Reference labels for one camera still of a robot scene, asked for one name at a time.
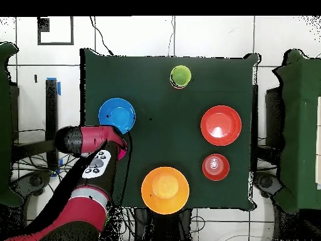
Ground translucent yellow cup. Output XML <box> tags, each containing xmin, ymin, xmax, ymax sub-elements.
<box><xmin>169</xmin><ymin>65</ymin><xmax>192</xmax><ymax>88</ymax></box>

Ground dark green table cloth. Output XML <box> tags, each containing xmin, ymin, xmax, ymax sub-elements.
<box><xmin>79</xmin><ymin>48</ymin><xmax>260</xmax><ymax>211</ymax></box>

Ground large blue bowl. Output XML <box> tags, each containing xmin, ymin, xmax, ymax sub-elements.
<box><xmin>98</xmin><ymin>97</ymin><xmax>137</xmax><ymax>135</ymax></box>

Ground large yellow bowl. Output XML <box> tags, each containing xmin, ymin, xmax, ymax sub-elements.
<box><xmin>140</xmin><ymin>166</ymin><xmax>191</xmax><ymax>215</ymax></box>

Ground large shallow orange bowl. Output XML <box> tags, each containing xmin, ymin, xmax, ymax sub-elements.
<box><xmin>200</xmin><ymin>105</ymin><xmax>243</xmax><ymax>147</ymax></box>

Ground small orange bowl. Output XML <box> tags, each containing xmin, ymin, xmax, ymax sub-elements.
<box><xmin>202</xmin><ymin>153</ymin><xmax>231</xmax><ymax>181</ymax></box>

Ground blue tape strip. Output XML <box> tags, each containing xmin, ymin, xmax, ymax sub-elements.
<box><xmin>46</xmin><ymin>77</ymin><xmax>61</xmax><ymax>97</ymax></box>

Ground grey stand base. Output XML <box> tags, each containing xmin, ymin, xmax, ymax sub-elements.
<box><xmin>253</xmin><ymin>171</ymin><xmax>283</xmax><ymax>199</ymax></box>

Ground black stand base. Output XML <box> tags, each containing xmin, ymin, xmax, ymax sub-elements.
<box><xmin>11</xmin><ymin>169</ymin><xmax>53</xmax><ymax>199</ymax></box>

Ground neighbouring green table cloth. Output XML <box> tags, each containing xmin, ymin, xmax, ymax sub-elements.
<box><xmin>0</xmin><ymin>42</ymin><xmax>24</xmax><ymax>208</ymax></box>
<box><xmin>272</xmin><ymin>48</ymin><xmax>321</xmax><ymax>214</ymax></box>

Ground black square floor marker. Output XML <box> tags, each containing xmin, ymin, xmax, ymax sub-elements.
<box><xmin>37</xmin><ymin>16</ymin><xmax>75</xmax><ymax>46</ymax></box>

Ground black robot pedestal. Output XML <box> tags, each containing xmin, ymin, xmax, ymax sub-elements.
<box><xmin>135</xmin><ymin>207</ymin><xmax>194</xmax><ymax>241</ymax></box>

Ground black table frame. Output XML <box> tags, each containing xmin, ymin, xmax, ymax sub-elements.
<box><xmin>9</xmin><ymin>78</ymin><xmax>60</xmax><ymax>171</ymax></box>

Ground thin black floor cable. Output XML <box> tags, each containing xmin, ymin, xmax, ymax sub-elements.
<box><xmin>89</xmin><ymin>16</ymin><xmax>113</xmax><ymax>56</ymax></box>

